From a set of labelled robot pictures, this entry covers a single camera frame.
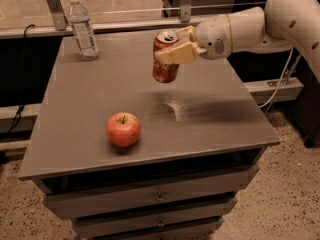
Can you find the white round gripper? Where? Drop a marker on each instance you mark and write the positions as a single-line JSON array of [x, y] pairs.
[[212, 37]]

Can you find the red coke can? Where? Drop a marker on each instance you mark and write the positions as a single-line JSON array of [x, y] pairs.
[[164, 70]]

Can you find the red apple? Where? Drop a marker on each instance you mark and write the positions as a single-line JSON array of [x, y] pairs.
[[123, 129]]

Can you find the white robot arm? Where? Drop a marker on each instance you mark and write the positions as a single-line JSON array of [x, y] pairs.
[[279, 26]]

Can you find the clear plastic water bottle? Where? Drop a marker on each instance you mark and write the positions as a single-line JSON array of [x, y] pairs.
[[80, 23]]

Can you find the grey drawer cabinet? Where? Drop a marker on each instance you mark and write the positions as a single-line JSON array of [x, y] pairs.
[[204, 120]]

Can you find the top grey drawer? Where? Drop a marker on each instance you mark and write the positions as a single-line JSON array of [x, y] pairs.
[[148, 193]]

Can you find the grey drawer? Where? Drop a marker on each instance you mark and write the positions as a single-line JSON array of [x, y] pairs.
[[169, 232], [148, 193], [153, 217]]

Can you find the bottom grey drawer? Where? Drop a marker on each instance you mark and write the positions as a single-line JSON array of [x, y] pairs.
[[169, 232]]

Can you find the middle grey drawer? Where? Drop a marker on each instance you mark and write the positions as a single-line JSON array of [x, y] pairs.
[[153, 217]]

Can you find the metal railing frame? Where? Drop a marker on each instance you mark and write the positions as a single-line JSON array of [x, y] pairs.
[[16, 15]]

